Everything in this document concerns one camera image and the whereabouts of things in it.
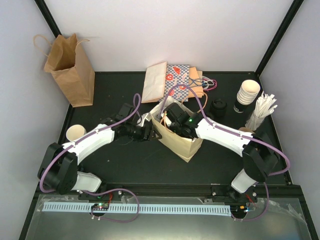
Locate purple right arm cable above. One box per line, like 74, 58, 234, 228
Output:
157, 83, 291, 223

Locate cream paper bag with handles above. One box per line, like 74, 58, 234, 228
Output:
148, 100, 203, 163

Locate glass of wrapped stirrers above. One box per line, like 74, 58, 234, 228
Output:
245, 92, 278, 132

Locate left stack of paper cups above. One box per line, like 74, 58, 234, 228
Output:
65, 124, 87, 142

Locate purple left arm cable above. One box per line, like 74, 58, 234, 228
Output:
39, 93, 141, 194

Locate light blue slotted cable duct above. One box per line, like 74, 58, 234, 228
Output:
42, 202, 231, 217

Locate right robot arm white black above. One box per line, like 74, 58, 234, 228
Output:
161, 103, 280, 202

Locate black right frame post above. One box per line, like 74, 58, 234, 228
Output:
255, 0, 304, 77

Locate purple cable loop at front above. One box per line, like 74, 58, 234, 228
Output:
82, 187, 140, 223

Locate white flat paper bag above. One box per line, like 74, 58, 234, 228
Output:
141, 61, 167, 103

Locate standing brown paper bag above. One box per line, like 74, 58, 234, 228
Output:
33, 33, 95, 108

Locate black left frame post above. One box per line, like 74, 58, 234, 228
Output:
34, 0, 62, 38

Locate stack of white paper cups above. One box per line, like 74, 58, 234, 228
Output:
233, 79, 261, 113

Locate coloured bag handle cords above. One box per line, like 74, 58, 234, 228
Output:
188, 74, 218, 91

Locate black frame post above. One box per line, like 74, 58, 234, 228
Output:
255, 0, 304, 77
34, 0, 62, 38

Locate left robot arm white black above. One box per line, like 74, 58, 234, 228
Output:
37, 103, 162, 200

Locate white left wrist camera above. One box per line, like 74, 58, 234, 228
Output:
138, 112, 152, 127

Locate tall black lid stack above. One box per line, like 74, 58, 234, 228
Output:
209, 98, 227, 118

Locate brown flat paper bag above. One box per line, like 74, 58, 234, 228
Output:
188, 67, 204, 98

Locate blue checkered paper bag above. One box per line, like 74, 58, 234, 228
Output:
160, 64, 190, 102

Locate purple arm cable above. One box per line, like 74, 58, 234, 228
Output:
157, 83, 291, 223
39, 93, 141, 194

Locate small circuit board with LEDs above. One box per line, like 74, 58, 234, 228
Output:
91, 203, 110, 211

